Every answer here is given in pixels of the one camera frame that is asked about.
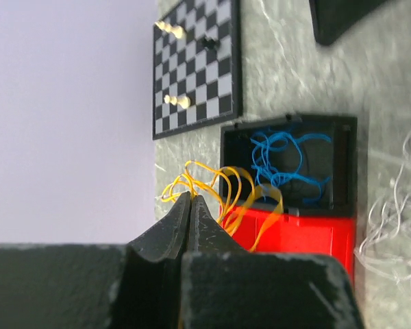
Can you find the black plastic bin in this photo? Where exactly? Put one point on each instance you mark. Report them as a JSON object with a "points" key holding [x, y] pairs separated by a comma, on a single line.
{"points": [[310, 158]]}

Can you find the black chess piece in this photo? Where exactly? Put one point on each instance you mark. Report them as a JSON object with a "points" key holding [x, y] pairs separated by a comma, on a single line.
{"points": [[210, 44]]}

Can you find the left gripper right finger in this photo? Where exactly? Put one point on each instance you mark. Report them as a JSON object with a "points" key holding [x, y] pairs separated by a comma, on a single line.
{"points": [[205, 234]]}

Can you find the chessboard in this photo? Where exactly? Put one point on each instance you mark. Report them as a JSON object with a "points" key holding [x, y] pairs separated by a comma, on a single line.
{"points": [[182, 67]]}

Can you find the red plastic bin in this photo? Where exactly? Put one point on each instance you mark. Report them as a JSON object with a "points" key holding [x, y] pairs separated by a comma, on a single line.
{"points": [[318, 231]]}

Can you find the white chess piece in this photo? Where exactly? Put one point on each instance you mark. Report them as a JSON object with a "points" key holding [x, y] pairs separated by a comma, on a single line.
{"points": [[183, 101], [177, 30]]}

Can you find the white chess piece right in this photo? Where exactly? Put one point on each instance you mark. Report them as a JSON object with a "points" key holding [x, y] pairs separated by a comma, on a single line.
{"points": [[177, 30]]}

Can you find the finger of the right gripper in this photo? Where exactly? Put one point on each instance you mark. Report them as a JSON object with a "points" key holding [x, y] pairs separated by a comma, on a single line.
{"points": [[331, 19]]}

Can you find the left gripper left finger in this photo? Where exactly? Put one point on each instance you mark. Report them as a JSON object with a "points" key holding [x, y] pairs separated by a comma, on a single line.
{"points": [[165, 239]]}

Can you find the white chess piece left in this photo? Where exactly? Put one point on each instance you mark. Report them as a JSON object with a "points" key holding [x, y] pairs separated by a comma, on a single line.
{"points": [[183, 101]]}

